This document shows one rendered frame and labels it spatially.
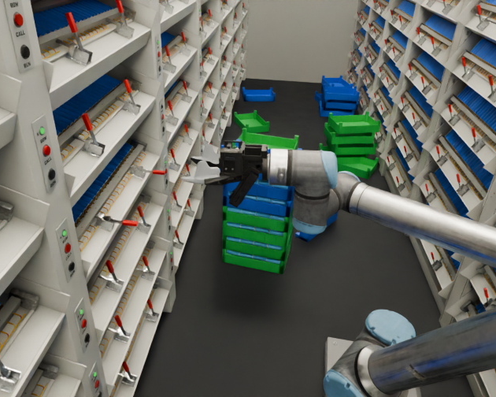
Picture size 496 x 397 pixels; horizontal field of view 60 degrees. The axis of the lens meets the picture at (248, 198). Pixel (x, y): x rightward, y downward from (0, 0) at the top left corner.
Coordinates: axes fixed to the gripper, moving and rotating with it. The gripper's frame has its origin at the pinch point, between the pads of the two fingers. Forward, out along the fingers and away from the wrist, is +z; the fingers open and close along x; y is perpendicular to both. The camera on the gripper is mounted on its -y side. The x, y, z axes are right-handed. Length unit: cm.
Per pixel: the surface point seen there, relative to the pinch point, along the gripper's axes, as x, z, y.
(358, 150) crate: -185, -78, -75
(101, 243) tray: 18.3, 17.4, -10.3
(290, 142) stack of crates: -114, -29, -41
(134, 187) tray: -7.5, 17.8, -10.1
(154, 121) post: -30.3, 16.9, 1.0
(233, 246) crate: -64, -4, -72
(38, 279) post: 39.7, 19.7, -2.7
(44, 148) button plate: 35.5, 14.8, 21.3
